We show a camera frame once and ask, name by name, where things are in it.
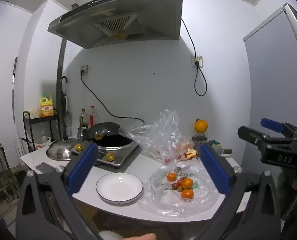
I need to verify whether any printed clear plastic bag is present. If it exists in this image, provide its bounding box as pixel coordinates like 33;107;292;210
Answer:
138;160;226;218

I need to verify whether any folded umbrella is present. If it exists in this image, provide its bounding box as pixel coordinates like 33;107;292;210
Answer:
61;76;72;140

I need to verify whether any steel induction cooker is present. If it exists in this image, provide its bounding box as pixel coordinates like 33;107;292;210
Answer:
71;135;141;169

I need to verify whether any oil bottle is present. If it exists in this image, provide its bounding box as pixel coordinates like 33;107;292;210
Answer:
79;109;88;128

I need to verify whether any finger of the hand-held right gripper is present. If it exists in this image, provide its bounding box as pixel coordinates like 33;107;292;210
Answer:
260;117;297;141
238;126;272;152

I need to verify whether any black wok with wooden handle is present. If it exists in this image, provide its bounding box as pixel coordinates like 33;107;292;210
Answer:
85;122;134;147

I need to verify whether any steel range hood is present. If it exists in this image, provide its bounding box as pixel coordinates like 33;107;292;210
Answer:
47;0;183;49

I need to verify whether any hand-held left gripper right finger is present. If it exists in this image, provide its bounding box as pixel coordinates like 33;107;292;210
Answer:
199;142;281;240

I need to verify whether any red label bottle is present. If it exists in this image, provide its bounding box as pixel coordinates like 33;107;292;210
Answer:
88;105;99;128

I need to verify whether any yellow detergent bottle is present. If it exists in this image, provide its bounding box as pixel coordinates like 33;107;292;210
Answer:
40;94;54;117

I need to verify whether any white plastic tub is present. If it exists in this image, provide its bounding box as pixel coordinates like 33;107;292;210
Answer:
35;135;51;147

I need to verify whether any thin grey wall pipe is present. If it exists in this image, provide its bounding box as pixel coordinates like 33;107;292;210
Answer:
12;57;18;123

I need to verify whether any steel pot lid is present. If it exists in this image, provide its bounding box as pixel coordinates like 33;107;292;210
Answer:
46;140;75;161

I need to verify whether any steel sink with faucet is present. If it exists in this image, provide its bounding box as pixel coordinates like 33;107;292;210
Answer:
0;140;22;213

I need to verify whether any large orange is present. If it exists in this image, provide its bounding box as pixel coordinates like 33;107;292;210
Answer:
194;119;208;134

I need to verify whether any black metal rack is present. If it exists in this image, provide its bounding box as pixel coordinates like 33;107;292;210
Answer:
23;109;61;153

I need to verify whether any orange peel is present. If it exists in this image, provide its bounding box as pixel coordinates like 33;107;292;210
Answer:
185;142;199;160

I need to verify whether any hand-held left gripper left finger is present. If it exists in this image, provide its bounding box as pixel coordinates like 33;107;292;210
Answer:
15;142;104;240

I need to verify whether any black cooker cable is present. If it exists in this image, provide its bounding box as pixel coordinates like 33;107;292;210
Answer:
80;71;145;128

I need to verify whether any white plate with dark rim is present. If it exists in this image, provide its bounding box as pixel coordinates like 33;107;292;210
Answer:
96;172;144;203

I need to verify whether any dark vertical pipe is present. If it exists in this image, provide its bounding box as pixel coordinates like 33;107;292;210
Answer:
55;39;67;140

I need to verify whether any grey smartphone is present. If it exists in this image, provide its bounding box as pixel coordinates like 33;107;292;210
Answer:
34;162;55;174

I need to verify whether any large clear plastic bag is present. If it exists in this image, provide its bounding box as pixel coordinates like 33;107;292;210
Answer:
120;109;201;167

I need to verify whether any black range hood cable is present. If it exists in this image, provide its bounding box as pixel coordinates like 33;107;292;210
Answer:
180;17;207;97

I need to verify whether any small dark container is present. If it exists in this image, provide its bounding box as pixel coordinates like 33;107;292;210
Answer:
192;133;209;142

